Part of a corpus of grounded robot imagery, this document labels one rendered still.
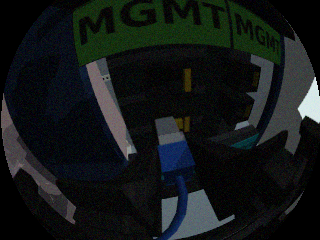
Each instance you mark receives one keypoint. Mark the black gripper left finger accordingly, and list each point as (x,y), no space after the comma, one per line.
(135,192)

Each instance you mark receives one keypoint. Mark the blue network cable with plug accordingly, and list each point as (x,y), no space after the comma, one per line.
(177,164)

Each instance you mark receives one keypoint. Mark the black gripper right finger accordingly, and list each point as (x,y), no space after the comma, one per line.
(226,172)

